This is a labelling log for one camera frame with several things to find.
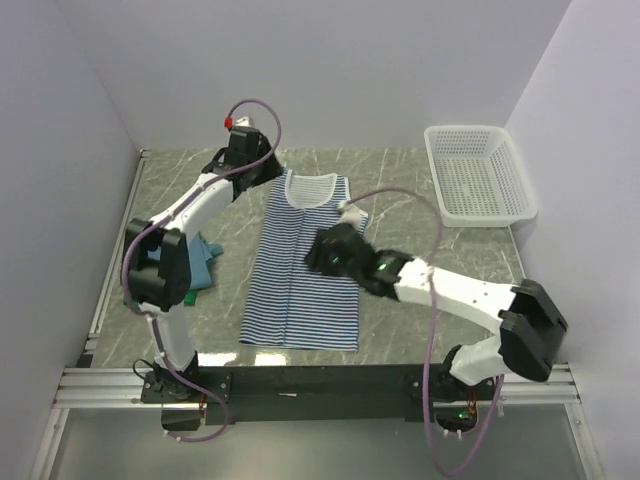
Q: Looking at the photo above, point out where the striped tank top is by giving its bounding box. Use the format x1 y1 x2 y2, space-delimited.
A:
239 169 359 351

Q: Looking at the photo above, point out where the blue tank top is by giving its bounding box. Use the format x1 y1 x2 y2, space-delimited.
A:
144 234 225 291

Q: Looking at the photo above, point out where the green tank top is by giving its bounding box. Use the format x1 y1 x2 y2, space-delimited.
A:
123 290 198 309

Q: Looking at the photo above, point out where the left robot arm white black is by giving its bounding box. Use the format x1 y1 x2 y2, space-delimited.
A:
121 125 283 402

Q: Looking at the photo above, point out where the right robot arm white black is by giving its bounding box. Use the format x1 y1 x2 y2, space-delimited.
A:
304 223 568 402

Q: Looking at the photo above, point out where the white plastic basket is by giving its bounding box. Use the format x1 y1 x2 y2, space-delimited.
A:
424 125 538 228

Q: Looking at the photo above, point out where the black base beam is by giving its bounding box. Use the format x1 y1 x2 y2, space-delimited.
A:
140 364 497 431

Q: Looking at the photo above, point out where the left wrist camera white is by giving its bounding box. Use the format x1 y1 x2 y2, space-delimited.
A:
224 115 255 131

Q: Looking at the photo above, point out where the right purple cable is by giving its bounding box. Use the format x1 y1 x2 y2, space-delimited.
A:
339 187 505 476

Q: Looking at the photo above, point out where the purple cable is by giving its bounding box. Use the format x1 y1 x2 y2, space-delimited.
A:
122 99 284 444
339 187 505 476

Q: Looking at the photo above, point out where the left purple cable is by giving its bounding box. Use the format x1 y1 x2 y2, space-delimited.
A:
122 99 284 444

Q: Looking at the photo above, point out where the aluminium rail frame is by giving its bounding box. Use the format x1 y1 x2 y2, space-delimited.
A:
47 147 605 479

